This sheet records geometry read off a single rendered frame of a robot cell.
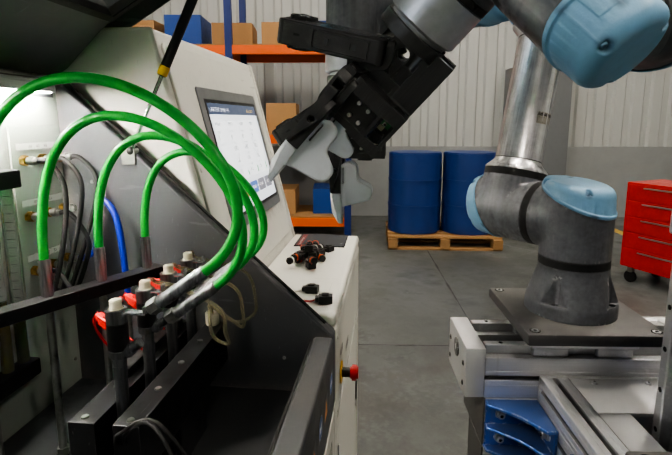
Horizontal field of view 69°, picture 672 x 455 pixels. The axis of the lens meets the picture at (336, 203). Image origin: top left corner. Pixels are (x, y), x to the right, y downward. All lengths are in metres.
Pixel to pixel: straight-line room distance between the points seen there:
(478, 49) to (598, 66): 6.95
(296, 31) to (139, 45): 0.60
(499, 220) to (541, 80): 0.27
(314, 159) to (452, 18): 0.19
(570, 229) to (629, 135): 7.20
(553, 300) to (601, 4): 0.62
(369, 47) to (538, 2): 0.15
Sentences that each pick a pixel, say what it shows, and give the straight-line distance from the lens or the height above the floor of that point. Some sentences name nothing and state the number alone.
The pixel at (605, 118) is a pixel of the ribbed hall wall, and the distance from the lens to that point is 7.94.
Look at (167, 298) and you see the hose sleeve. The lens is 0.69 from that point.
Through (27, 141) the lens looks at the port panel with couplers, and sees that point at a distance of 1.04.
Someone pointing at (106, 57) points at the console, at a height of 1.49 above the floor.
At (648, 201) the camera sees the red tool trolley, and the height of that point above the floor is 0.72.
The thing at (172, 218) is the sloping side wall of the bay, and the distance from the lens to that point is 1.02.
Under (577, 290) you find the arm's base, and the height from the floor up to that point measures 1.09.
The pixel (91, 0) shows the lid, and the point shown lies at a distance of 0.99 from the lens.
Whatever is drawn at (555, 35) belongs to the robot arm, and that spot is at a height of 1.43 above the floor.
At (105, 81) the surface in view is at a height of 1.42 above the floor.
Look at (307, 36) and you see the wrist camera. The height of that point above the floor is 1.45.
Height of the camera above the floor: 1.37
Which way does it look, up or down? 10 degrees down
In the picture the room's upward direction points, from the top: straight up
